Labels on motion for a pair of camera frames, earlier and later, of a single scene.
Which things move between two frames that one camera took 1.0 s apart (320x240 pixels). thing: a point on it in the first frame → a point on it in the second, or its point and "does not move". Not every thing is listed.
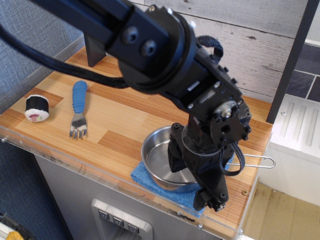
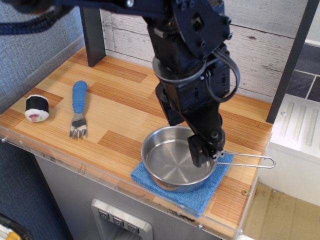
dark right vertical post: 288,73 does not move
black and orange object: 20,232 does not move
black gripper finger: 176,159 → 174,117
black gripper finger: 200,199 → 200,153
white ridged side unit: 291,165 does not move
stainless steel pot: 155,158 does not move
